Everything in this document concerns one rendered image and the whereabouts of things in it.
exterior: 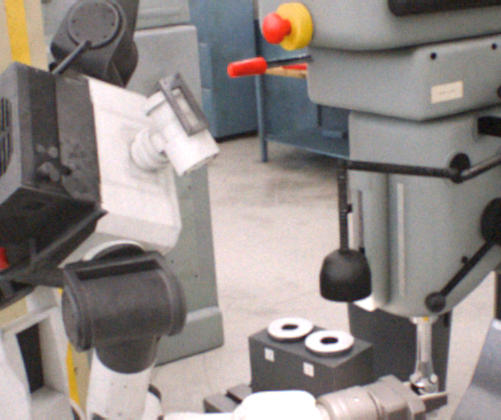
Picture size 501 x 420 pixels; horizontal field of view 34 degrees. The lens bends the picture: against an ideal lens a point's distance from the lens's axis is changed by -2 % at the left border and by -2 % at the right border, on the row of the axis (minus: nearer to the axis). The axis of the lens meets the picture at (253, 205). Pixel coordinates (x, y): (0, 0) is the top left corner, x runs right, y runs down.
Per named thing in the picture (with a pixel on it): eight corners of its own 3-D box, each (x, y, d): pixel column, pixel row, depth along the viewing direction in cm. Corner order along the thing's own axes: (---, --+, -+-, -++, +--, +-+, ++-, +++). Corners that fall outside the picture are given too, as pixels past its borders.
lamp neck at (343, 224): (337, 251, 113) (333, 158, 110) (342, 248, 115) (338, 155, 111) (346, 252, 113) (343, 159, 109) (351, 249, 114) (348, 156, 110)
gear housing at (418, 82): (422, 124, 107) (420, 46, 104) (304, 104, 126) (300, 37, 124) (575, 89, 125) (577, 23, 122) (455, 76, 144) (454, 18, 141)
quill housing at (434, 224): (430, 339, 119) (429, 118, 110) (338, 299, 136) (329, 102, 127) (514, 301, 130) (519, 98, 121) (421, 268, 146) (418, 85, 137)
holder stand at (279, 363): (336, 456, 155) (333, 361, 149) (253, 418, 170) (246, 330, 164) (375, 428, 163) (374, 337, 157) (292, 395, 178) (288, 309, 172)
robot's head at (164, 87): (161, 159, 118) (182, 138, 111) (131, 107, 118) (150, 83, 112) (196, 143, 121) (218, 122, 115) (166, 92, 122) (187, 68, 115)
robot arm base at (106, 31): (42, 71, 122) (118, 74, 122) (54, -9, 124) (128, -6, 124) (65, 103, 137) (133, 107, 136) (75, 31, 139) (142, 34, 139)
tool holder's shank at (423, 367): (435, 381, 135) (436, 318, 132) (416, 383, 135) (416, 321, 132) (430, 372, 138) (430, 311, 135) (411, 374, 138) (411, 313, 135)
